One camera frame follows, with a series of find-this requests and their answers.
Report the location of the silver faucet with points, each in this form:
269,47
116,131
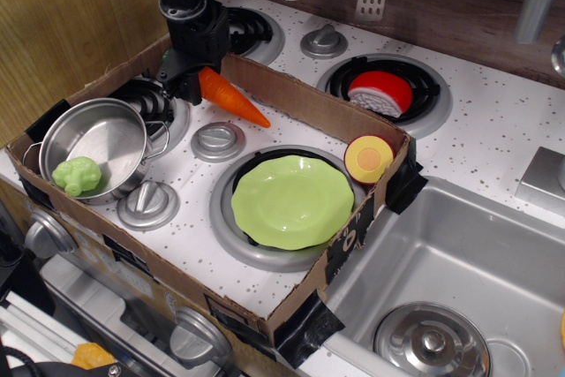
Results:
540,26

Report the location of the silver stove knob back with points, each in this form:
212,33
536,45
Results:
324,43

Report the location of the small steel pot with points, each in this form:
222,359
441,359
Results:
112,134

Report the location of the red toy cheese wedge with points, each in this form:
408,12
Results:
381,92

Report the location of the green toy broccoli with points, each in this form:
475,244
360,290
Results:
78,175

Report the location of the silver oven knob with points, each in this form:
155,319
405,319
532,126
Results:
195,340
46,237

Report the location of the front left black burner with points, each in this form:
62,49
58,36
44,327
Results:
167,120

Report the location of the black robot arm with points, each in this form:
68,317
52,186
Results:
199,33

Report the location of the black burner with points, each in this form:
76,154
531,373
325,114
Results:
167,120
255,35
432,102

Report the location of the steel pot lid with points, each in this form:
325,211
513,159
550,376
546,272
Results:
426,339

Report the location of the silver stove knob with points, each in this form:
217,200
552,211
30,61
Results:
148,207
218,142
324,43

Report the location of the silver oven knob right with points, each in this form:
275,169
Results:
195,340

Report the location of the silver oven knob left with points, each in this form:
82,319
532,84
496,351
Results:
46,237

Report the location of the light green plastic plate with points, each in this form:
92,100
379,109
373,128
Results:
292,202

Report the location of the yellow red toy fruit half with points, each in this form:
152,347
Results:
367,157

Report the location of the back left black burner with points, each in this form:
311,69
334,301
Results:
255,35

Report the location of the yellow object bottom left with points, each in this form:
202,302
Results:
89,356

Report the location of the silver stove knob front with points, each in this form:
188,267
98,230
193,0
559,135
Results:
148,207

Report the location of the orange toy carrot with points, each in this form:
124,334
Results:
214,87

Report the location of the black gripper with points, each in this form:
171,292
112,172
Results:
199,36

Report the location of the steel sink basin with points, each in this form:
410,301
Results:
501,269

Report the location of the back right black burner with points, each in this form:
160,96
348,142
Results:
432,102

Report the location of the silver stove knob middle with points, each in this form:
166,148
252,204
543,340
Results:
218,142

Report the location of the brown cardboard fence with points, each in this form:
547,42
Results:
273,315

